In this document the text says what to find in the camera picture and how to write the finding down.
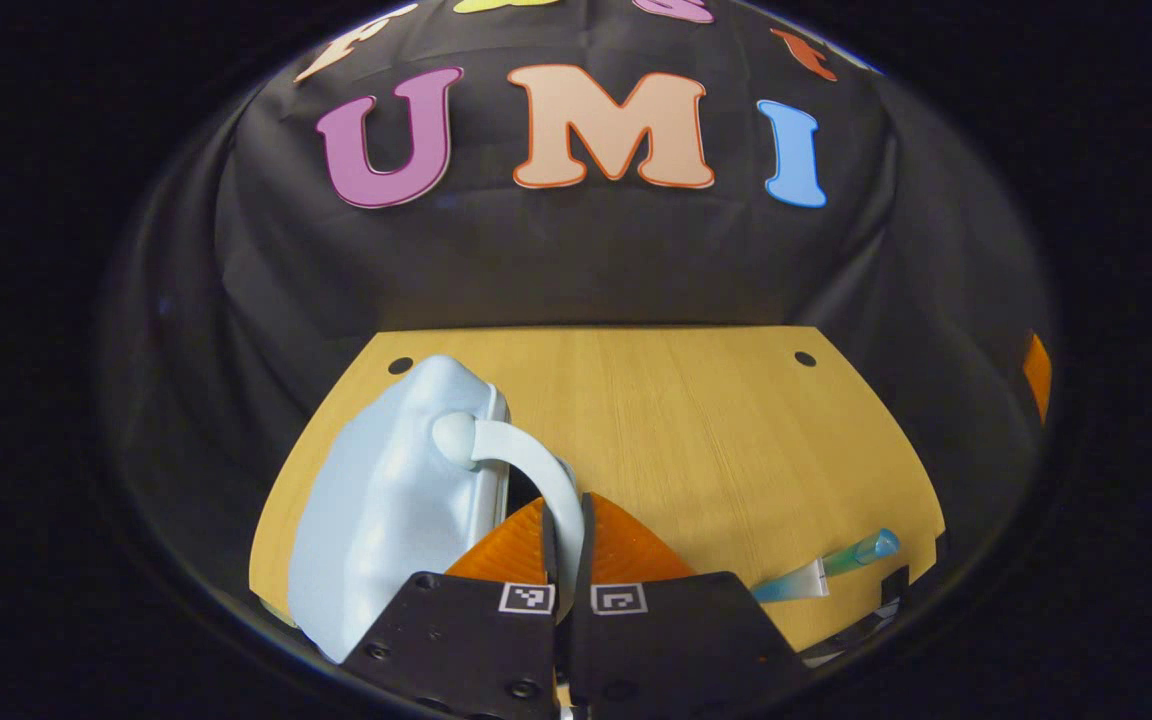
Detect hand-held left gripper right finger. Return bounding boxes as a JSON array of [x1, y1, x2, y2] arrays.
[[574, 492, 807, 720]]

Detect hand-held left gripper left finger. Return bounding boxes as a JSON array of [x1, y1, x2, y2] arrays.
[[341, 497, 560, 720]]

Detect translucent bottle with blue cap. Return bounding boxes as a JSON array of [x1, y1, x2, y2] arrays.
[[816, 528, 902, 579]]

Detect light blue suitcase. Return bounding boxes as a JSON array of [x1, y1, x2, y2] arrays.
[[288, 355, 587, 666]]

